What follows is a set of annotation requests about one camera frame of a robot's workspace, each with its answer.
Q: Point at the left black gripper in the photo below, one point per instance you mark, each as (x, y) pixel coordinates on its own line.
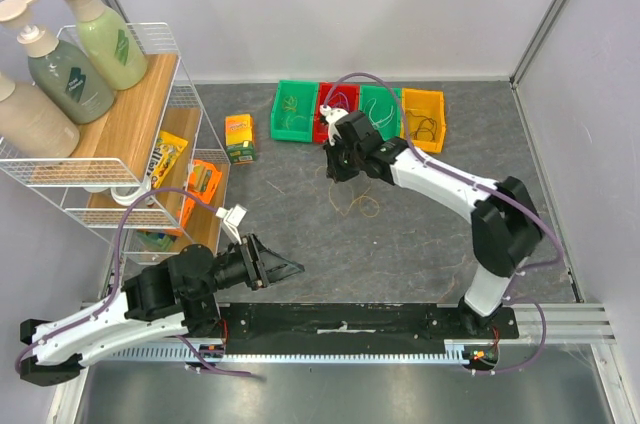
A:
(264, 266)

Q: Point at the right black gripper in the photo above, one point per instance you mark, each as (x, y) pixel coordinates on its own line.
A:
(339, 156)

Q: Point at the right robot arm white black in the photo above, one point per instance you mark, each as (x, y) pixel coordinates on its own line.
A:
(503, 219)

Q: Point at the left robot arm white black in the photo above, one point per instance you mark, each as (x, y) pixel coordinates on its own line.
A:
(173, 298)

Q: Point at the red bin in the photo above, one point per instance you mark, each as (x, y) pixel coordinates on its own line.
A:
(346, 96)

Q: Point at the green bin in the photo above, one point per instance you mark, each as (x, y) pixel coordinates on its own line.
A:
(381, 108)
(293, 109)

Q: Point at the left green bin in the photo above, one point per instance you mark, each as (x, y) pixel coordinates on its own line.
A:
(293, 109)

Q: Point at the yellow bin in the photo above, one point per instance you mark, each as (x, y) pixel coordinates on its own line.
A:
(425, 113)

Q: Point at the yellow green small box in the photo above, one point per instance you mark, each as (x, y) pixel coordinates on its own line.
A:
(240, 139)

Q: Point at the orange toy package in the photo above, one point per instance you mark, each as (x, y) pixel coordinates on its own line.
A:
(203, 182)

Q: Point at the colourful box on lower shelf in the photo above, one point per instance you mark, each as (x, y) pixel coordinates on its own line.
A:
(156, 241)

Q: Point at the yellow candy bag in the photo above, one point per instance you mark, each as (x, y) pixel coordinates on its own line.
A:
(166, 151)

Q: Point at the white tape roll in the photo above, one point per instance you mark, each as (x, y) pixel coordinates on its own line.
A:
(126, 196)

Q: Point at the light green pump bottle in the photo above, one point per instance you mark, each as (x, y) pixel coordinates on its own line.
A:
(109, 43)

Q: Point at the beige pump bottle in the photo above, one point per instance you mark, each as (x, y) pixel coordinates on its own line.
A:
(30, 120)

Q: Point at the dark green pump bottle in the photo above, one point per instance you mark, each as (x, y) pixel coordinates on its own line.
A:
(66, 75)

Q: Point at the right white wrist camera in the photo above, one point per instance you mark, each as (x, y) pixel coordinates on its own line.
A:
(332, 116)

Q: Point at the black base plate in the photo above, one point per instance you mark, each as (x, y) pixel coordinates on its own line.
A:
(351, 327)

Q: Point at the slotted cable duct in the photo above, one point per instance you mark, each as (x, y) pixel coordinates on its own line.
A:
(175, 351)

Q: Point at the white wire shelf rack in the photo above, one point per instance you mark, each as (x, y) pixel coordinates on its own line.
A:
(115, 151)

